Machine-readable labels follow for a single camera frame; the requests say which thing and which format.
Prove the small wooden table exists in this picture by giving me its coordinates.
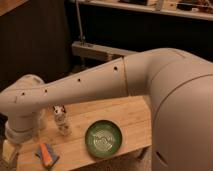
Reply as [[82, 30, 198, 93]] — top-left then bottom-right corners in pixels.
[[16, 95, 154, 171]]

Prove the thin metal pole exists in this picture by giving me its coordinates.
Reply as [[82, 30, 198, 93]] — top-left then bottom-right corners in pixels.
[[75, 0, 85, 45]]

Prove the cluttered wooden shelf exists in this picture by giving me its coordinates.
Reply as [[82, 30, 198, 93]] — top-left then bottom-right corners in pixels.
[[69, 0, 213, 21]]

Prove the dark wooden cabinet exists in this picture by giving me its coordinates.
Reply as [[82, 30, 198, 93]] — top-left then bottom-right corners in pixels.
[[0, 0, 71, 92]]

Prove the grey metal beam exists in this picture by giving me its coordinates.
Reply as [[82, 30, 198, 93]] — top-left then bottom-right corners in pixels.
[[71, 41, 134, 61]]

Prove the green ceramic bowl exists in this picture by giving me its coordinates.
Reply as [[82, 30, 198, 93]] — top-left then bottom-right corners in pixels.
[[85, 120, 123, 158]]

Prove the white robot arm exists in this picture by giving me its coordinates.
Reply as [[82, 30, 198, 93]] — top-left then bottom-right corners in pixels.
[[0, 48, 213, 171]]

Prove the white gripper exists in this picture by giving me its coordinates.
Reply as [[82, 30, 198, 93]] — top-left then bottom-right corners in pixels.
[[2, 130, 34, 164]]

